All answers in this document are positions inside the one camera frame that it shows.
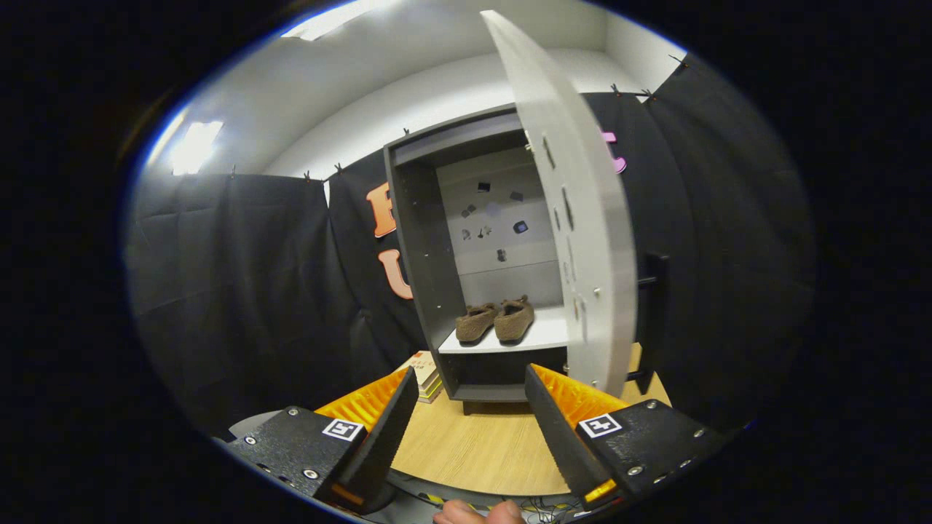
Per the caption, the black backdrop cloth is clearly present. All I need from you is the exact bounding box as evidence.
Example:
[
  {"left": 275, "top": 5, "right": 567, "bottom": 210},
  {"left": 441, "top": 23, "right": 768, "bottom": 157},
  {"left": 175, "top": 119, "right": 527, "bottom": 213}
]
[{"left": 124, "top": 55, "right": 816, "bottom": 437}]

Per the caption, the beige shoe cabinet door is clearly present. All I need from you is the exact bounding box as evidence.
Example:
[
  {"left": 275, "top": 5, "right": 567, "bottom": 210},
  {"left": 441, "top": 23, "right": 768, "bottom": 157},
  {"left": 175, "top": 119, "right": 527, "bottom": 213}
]
[{"left": 481, "top": 9, "right": 639, "bottom": 399}]

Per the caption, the dark grey shoe cabinet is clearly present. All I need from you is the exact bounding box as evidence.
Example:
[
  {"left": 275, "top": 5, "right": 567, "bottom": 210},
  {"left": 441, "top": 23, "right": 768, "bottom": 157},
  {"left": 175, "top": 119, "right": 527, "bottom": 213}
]
[{"left": 384, "top": 102, "right": 569, "bottom": 416}]

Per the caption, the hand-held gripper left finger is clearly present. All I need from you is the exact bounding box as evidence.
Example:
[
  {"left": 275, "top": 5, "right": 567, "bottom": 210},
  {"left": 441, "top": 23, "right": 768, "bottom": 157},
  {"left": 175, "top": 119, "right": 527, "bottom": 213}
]
[{"left": 227, "top": 366, "right": 421, "bottom": 514}]

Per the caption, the tangle of thin cables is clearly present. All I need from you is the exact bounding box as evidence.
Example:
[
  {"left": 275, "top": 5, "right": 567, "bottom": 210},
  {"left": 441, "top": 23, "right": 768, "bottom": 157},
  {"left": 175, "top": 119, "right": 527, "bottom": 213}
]
[{"left": 513, "top": 497, "right": 583, "bottom": 522}]

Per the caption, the white cabinet shelf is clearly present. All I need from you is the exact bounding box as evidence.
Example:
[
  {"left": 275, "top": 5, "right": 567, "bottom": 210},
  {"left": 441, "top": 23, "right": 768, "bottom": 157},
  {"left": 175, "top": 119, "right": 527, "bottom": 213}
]
[{"left": 438, "top": 306, "right": 570, "bottom": 355}]

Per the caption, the tan cover book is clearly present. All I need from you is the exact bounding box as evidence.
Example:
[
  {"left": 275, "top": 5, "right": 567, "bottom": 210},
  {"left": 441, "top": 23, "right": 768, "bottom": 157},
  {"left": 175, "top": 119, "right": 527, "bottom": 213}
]
[{"left": 400, "top": 351, "right": 438, "bottom": 383}]

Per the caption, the ceiling light panel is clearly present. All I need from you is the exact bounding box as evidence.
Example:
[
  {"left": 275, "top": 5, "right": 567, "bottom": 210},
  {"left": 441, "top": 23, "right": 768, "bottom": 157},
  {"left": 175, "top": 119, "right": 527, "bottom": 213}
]
[
  {"left": 171, "top": 120, "right": 225, "bottom": 177},
  {"left": 280, "top": 0, "right": 398, "bottom": 42}
]

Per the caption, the row of black cloth clips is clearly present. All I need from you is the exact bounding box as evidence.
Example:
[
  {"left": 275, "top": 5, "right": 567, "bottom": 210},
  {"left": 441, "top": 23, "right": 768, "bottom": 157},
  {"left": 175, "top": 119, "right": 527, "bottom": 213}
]
[{"left": 228, "top": 53, "right": 689, "bottom": 181}]

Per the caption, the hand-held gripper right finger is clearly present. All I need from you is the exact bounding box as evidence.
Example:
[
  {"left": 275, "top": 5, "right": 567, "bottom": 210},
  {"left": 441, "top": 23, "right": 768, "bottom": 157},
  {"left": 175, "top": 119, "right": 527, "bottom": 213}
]
[{"left": 524, "top": 364, "right": 729, "bottom": 510}]

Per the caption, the brown fuzzy shoe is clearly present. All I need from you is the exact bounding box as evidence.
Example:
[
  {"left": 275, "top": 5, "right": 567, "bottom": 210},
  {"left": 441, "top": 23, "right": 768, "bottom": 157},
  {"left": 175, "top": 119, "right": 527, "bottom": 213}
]
[
  {"left": 494, "top": 295, "right": 536, "bottom": 344},
  {"left": 456, "top": 303, "right": 500, "bottom": 345}
]

